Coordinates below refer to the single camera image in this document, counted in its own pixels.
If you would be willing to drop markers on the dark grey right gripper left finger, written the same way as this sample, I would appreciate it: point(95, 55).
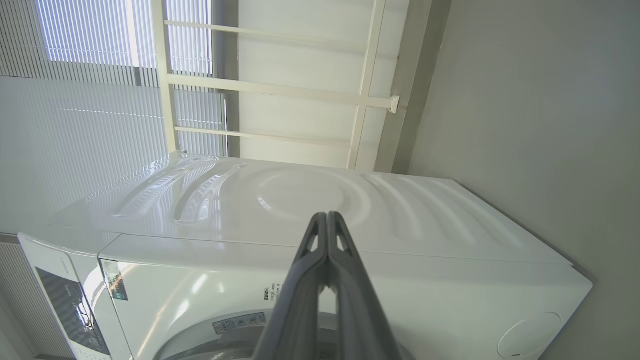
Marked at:
point(300, 310)

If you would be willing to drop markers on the white vertical window blinds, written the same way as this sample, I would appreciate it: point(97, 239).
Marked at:
point(75, 130)

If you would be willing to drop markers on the white ladder-shaped rack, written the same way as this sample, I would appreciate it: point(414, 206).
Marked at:
point(280, 90)

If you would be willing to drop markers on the black washing machine control panel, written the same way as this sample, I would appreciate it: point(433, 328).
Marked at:
point(70, 310)

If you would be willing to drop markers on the colourful rectangular sticker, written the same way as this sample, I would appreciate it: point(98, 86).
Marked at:
point(115, 280)

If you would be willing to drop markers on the white front-load washing machine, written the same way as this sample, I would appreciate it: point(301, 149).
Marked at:
point(425, 240)

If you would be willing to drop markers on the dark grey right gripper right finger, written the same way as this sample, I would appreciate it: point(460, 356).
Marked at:
point(357, 310)

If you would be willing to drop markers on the grey round washing machine door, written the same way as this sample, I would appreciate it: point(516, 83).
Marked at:
point(200, 346)

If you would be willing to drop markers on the round white filter cover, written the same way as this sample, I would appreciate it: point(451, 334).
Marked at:
point(530, 336)

